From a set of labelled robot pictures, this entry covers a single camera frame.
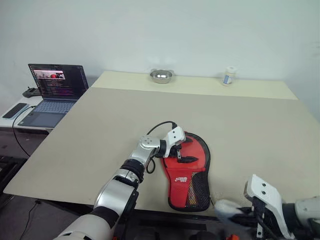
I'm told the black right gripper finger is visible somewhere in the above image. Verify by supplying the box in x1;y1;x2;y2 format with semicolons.
228;216;255;227
214;199;254;220

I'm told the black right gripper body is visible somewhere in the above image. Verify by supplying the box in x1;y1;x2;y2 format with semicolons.
250;197;286;240

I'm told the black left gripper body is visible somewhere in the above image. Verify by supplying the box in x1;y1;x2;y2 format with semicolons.
169;140;187;161

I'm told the red and black paddle case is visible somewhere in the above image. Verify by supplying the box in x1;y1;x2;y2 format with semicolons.
159;131;212;214

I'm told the red table tennis paddle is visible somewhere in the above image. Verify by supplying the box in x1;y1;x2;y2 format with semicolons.
186;174;201;208

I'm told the dark rounded shape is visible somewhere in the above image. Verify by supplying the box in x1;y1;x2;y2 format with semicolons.
191;230;218;240

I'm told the stainless steel bowl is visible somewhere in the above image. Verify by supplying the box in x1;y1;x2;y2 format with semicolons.
149;68;177;85

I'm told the white bottle with blue label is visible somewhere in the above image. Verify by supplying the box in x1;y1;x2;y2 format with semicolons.
221;65;238;87

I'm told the open grey laptop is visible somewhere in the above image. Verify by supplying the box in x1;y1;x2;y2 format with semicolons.
18;63;90;130

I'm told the black smartphone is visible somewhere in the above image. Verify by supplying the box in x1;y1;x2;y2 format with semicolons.
1;102;30;120

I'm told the black floor rack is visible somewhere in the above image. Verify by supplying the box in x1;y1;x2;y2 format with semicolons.
0;155;27;201

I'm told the white side table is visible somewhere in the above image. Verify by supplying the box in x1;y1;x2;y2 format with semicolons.
0;94;55;136

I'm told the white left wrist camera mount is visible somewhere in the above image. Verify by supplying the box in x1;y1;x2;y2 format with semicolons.
163;126;187;158

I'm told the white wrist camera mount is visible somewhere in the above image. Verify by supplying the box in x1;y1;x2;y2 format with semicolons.
163;126;187;158
244;174;296;240

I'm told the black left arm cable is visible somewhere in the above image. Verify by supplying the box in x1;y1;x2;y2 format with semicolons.
145;120;177;175

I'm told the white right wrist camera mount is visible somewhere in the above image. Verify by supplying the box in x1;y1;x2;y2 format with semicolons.
244;174;296;240

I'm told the black table frame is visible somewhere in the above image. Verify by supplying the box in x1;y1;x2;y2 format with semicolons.
34;198;223;232

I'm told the black laptop power cable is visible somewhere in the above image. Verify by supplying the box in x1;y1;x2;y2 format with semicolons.
11;105;37;159

